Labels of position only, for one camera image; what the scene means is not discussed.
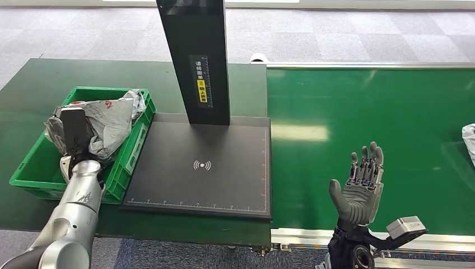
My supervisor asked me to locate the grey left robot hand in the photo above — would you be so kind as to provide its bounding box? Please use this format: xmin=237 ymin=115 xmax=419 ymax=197
xmin=59 ymin=108 xmax=90 ymax=157

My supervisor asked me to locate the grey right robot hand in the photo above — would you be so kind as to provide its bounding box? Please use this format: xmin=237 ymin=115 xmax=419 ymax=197
xmin=328 ymin=141 xmax=385 ymax=227

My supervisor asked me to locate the white-grey plastic parcel bag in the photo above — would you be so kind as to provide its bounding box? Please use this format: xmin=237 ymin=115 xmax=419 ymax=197
xmin=44 ymin=98 xmax=135 ymax=161

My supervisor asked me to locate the green conveyor belt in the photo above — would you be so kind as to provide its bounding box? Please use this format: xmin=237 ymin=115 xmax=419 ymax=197
xmin=267 ymin=67 xmax=475 ymax=236

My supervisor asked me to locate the black inbound scanning machine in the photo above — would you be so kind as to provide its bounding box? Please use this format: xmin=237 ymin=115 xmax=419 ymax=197
xmin=120 ymin=0 xmax=273 ymax=222

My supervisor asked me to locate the green plastic crate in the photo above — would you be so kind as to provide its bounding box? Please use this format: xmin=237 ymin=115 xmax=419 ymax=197
xmin=9 ymin=86 xmax=157 ymax=206

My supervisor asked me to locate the dark green table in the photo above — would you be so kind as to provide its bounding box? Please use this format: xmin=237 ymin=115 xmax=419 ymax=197
xmin=0 ymin=57 xmax=273 ymax=248

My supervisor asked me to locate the pale grey parcel bag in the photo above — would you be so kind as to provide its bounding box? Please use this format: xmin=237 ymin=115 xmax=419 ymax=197
xmin=462 ymin=123 xmax=475 ymax=168

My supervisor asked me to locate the black and yellow label sticker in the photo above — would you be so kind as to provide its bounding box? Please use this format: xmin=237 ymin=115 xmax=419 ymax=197
xmin=189 ymin=54 xmax=214 ymax=109

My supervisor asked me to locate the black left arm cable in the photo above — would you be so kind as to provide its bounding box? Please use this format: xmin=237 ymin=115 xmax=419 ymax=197
xmin=68 ymin=139 xmax=84 ymax=179

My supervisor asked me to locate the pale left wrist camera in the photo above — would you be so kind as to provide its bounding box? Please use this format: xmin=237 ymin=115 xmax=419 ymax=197
xmin=59 ymin=156 xmax=73 ymax=183

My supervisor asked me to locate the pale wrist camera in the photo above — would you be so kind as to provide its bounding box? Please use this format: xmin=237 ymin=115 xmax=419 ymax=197
xmin=385 ymin=216 xmax=427 ymax=240
xmin=59 ymin=156 xmax=73 ymax=183

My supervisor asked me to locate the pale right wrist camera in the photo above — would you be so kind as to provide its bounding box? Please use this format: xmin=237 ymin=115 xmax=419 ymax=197
xmin=385 ymin=216 xmax=427 ymax=240

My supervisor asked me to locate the aluminium conveyor frame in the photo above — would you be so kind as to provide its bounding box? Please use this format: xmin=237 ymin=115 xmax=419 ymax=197
xmin=250 ymin=60 xmax=475 ymax=269

